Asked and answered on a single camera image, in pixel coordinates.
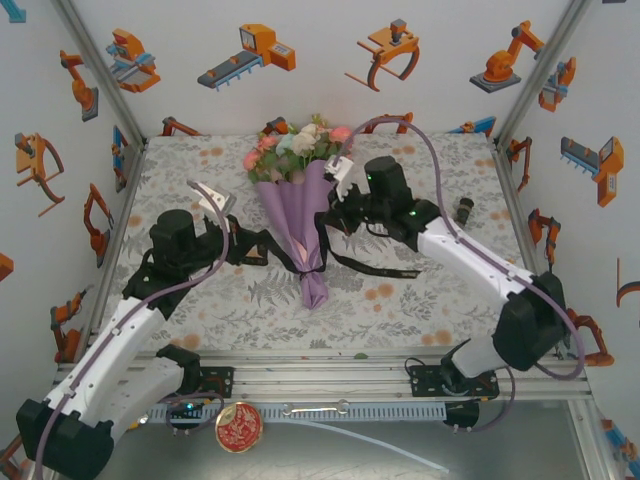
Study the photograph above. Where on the black printed ribbon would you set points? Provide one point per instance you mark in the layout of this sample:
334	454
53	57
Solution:
380	271

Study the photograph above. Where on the aluminium side rail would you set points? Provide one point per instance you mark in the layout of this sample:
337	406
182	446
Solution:
122	210
504	172

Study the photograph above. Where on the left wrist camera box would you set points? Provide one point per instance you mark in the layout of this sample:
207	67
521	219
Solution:
215	200

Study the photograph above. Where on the floral table mat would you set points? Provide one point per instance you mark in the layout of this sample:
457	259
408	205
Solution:
235	335

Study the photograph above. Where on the small pink roses stem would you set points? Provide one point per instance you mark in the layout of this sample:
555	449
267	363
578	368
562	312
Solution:
260	150

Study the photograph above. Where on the silver wrench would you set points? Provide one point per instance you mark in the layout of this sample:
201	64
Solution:
315	410

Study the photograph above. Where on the brown and black cylinder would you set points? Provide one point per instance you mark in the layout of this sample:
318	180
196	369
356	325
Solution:
465	206

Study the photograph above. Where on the black bracket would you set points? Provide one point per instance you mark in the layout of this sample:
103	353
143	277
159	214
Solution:
462	412

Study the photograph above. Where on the small black circuit board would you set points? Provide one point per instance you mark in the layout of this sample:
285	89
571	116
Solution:
186	411

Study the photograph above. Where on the aluminium front frame rails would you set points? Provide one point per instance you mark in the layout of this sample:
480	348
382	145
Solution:
325	382

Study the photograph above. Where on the red round tin lid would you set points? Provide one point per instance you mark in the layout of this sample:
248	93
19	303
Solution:
239	428

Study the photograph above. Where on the purple and pink wrapping paper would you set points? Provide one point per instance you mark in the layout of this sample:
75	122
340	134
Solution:
300	215

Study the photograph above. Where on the pink rose stem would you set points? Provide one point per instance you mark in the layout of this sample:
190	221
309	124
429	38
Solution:
341	134

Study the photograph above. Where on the aluminium frame post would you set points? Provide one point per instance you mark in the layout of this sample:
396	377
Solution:
540	65
100	65

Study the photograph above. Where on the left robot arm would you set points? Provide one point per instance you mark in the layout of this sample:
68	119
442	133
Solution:
115	340

